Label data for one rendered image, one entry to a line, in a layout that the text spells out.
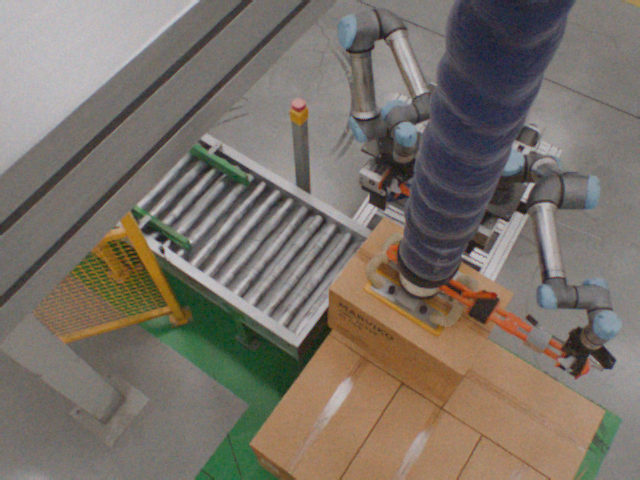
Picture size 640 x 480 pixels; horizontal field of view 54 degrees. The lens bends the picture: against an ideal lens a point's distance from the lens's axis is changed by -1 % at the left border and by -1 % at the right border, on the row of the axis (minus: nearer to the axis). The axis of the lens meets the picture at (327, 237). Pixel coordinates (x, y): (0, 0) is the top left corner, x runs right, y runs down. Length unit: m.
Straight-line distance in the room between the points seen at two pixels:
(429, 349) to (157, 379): 1.69
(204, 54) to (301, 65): 4.20
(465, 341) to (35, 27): 2.15
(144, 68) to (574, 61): 4.65
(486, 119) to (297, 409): 1.75
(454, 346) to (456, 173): 0.93
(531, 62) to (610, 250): 2.81
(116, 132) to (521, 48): 1.04
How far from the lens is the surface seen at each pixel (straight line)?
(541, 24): 1.28
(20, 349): 2.56
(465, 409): 2.88
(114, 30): 0.37
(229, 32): 0.41
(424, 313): 2.38
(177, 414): 3.46
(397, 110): 2.31
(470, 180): 1.64
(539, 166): 2.58
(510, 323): 2.31
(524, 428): 2.93
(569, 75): 4.83
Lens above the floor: 3.29
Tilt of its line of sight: 61 degrees down
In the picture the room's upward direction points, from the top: straight up
